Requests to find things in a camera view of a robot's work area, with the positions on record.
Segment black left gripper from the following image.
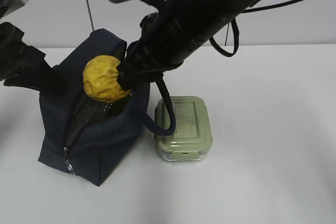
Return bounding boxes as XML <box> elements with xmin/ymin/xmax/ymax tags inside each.
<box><xmin>1</xmin><ymin>22</ymin><xmax>67</xmax><ymax>95</ymax></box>

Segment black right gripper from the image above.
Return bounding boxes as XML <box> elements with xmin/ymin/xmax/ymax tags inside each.
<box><xmin>117</xmin><ymin>12</ymin><xmax>194</xmax><ymax>90</ymax></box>

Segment yellow pear-shaped gourd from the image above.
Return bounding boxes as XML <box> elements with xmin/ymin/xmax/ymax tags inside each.
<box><xmin>82</xmin><ymin>55</ymin><xmax>131</xmax><ymax>103</ymax></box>

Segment navy blue lunch bag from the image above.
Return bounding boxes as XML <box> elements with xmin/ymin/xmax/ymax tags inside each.
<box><xmin>38</xmin><ymin>29</ymin><xmax>176</xmax><ymax>186</ymax></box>

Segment green lidded lunch box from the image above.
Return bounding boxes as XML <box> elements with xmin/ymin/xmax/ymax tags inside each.
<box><xmin>154</xmin><ymin>96</ymin><xmax>213</xmax><ymax>162</ymax></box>

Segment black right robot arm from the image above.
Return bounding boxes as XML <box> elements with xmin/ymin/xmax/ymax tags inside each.
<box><xmin>118</xmin><ymin>0</ymin><xmax>260</xmax><ymax>90</ymax></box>

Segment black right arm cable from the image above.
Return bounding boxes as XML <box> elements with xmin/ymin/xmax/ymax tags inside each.
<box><xmin>209</xmin><ymin>0</ymin><xmax>329</xmax><ymax>58</ymax></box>

